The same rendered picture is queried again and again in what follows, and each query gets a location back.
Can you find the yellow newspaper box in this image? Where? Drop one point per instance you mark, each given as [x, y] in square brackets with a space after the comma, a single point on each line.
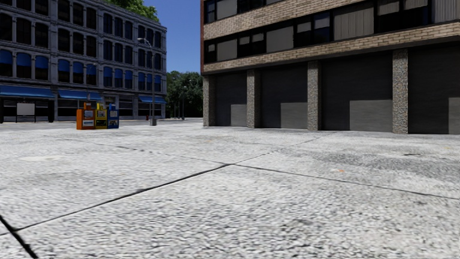
[101, 117]

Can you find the tan brick building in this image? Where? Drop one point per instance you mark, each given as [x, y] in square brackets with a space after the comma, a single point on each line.
[323, 50]

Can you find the grey stone building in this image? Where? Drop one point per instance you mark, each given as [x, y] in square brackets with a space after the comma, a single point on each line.
[72, 43]

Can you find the blue newspaper box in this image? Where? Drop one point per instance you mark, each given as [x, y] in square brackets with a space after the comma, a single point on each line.
[113, 116]

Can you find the grey street lamp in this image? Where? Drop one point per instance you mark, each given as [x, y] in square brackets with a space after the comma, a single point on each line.
[183, 104]
[153, 90]

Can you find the black bus shelter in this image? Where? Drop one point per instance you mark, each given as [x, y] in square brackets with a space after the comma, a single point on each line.
[26, 109]

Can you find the orange newspaper box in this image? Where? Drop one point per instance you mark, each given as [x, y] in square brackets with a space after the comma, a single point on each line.
[85, 117]

